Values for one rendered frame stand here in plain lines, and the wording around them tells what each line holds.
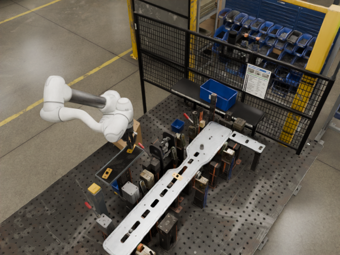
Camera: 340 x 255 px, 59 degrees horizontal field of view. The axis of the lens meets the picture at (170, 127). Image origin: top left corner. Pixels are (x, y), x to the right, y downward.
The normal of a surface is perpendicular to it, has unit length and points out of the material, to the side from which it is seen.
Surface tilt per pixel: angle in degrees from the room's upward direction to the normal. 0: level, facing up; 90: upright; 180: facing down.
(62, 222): 0
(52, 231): 0
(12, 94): 0
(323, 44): 92
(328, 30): 90
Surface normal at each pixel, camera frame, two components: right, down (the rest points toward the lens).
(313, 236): -0.01, -0.70
